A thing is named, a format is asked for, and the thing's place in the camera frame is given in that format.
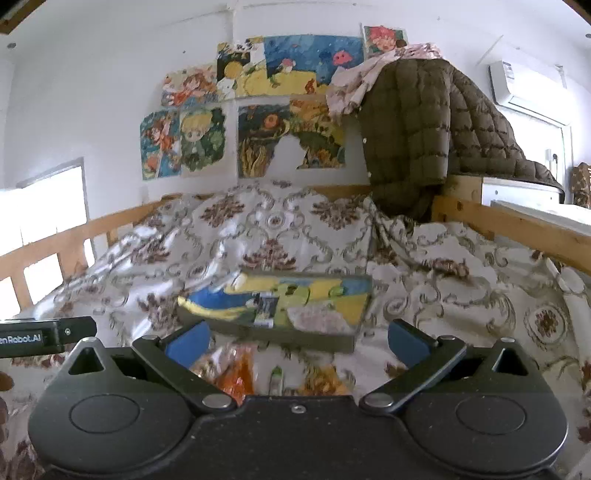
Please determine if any large blue yellow poster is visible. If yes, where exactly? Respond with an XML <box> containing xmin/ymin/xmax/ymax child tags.
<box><xmin>216</xmin><ymin>34</ymin><xmax>366</xmax><ymax>99</ymax></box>

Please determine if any yellow green snack packet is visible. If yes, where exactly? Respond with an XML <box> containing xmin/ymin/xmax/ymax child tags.
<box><xmin>272</xmin><ymin>276</ymin><xmax>371</xmax><ymax>324</ymax></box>

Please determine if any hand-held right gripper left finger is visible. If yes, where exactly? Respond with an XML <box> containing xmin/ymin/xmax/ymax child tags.
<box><xmin>68</xmin><ymin>320</ymin><xmax>235</xmax><ymax>414</ymax></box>

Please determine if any wooden bed frame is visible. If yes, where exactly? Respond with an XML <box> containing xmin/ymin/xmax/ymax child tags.
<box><xmin>0</xmin><ymin>174</ymin><xmax>591</xmax><ymax>311</ymax></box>

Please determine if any brown patterned object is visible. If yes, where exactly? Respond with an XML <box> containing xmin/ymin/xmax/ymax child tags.
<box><xmin>571</xmin><ymin>162</ymin><xmax>591</xmax><ymax>206</ymax></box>

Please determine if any window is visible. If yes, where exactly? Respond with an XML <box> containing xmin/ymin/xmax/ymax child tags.
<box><xmin>0</xmin><ymin>158</ymin><xmax>90</xmax><ymax>308</ymax></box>

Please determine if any grey rectangular tray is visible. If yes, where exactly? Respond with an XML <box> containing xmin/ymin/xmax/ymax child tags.
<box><xmin>178</xmin><ymin>270</ymin><xmax>374</xmax><ymax>354</ymax></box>

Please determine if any clear packet of orange snacks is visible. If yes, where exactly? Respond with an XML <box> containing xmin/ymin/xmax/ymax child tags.
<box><xmin>300</xmin><ymin>364</ymin><xmax>356</xmax><ymax>398</ymax></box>

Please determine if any orange figure wall poster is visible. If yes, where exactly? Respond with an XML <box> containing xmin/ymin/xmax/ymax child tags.
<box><xmin>161</xmin><ymin>64</ymin><xmax>221</xmax><ymax>108</ymax></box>

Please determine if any small red-haired figure poster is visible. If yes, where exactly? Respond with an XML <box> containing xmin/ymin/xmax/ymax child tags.
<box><xmin>361</xmin><ymin>24</ymin><xmax>410</xmax><ymax>59</ymax></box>

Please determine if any pink floral cloth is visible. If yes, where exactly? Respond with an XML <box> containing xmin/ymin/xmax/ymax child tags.
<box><xmin>327</xmin><ymin>41</ymin><xmax>445</xmax><ymax>119</ymax></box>

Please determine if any white air conditioner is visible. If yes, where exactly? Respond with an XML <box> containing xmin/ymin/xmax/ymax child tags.
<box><xmin>488</xmin><ymin>60</ymin><xmax>570</xmax><ymax>126</ymax></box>

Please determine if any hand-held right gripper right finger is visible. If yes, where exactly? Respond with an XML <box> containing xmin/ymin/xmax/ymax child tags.
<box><xmin>361</xmin><ymin>319</ymin><xmax>527</xmax><ymax>414</ymax></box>

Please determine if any blue orange-haired figure poster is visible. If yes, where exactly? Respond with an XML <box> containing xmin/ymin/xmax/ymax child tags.
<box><xmin>140</xmin><ymin>110</ymin><xmax>182</xmax><ymax>182</ymax></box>

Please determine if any blue yellow snack packet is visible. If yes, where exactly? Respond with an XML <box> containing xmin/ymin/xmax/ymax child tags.
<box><xmin>180</xmin><ymin>274</ymin><xmax>278</xmax><ymax>325</ymax></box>

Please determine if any orange snack packet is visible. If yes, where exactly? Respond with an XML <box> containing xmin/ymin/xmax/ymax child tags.
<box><xmin>191</xmin><ymin>344</ymin><xmax>257</xmax><ymax>407</ymax></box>

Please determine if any brown quilted jacket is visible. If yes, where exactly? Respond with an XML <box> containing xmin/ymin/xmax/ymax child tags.
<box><xmin>358</xmin><ymin>58</ymin><xmax>566</xmax><ymax>223</ymax></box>

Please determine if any green blond figure poster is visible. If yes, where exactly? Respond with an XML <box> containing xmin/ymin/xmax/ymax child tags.
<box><xmin>179</xmin><ymin>107</ymin><xmax>228</xmax><ymax>177</ymax></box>

